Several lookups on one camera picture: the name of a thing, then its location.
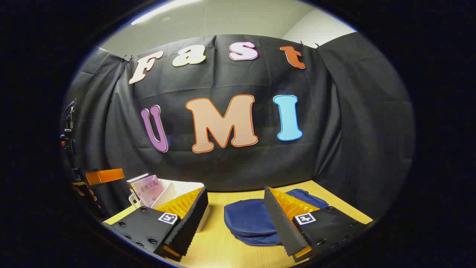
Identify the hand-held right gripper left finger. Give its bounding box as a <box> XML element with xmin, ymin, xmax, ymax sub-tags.
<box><xmin>106</xmin><ymin>186</ymin><xmax>209</xmax><ymax>262</ymax></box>

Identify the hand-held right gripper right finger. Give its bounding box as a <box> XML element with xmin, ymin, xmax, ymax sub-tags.
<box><xmin>263</xmin><ymin>186</ymin><xmax>373</xmax><ymax>263</ymax></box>

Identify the blue schoolbag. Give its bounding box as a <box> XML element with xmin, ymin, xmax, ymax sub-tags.
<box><xmin>224</xmin><ymin>188</ymin><xmax>329</xmax><ymax>246</ymax></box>

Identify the white bookshelf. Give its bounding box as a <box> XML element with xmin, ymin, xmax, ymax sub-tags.
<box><xmin>128</xmin><ymin>179</ymin><xmax>210</xmax><ymax>233</ymax></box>

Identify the pink book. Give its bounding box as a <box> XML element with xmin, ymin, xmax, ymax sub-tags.
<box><xmin>131</xmin><ymin>175</ymin><xmax>165</xmax><ymax>208</ymax></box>

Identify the black backdrop cloth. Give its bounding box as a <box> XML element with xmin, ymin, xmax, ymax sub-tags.
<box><xmin>61</xmin><ymin>32</ymin><xmax>415</xmax><ymax>224</ymax></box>

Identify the black stand with cables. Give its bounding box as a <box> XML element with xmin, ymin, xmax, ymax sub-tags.
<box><xmin>59</xmin><ymin>99</ymin><xmax>78</xmax><ymax>151</ymax></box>

